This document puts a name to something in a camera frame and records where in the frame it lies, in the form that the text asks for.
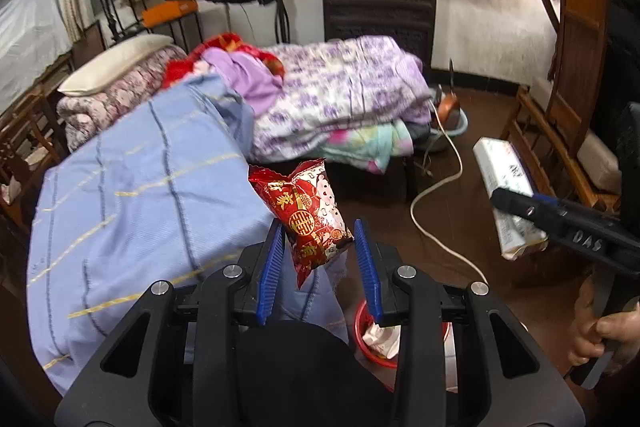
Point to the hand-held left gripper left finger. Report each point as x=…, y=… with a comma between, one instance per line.
x=270, y=277

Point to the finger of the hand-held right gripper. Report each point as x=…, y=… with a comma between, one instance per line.
x=525, y=209

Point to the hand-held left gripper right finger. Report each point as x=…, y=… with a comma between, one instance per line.
x=367, y=277

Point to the long white printed packet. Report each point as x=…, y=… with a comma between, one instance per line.
x=500, y=172

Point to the red plastic basket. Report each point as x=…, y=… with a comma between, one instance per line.
x=362, y=337

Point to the red patterned snack packet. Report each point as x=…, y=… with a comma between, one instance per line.
x=305, y=217

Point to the person's right hand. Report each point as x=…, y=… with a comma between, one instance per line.
x=584, y=332

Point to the white seat cushion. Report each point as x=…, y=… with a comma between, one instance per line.
x=600, y=162

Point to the teal plastic basin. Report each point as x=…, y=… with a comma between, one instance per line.
x=462, y=127

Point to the copper pot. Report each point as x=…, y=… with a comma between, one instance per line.
x=447, y=109

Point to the pastel floral blanket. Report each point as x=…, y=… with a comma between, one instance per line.
x=370, y=144

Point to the blue checked blanket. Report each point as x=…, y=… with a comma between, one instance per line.
x=150, y=217

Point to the purple floral quilt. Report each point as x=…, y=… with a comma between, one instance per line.
x=350, y=97

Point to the wooden armchair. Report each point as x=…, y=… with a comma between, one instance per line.
x=575, y=32

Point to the lilac cloth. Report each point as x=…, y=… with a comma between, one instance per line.
x=245, y=77

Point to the brown floral folded quilt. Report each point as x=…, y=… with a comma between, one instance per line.
x=110, y=102

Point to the red blanket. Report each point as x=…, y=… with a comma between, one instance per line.
x=225, y=42

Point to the cream pillow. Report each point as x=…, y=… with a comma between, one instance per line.
x=115, y=64

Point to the wooden dining chair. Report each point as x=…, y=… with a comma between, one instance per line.
x=25, y=147

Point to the white cover sheet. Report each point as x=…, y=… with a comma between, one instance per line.
x=25, y=37

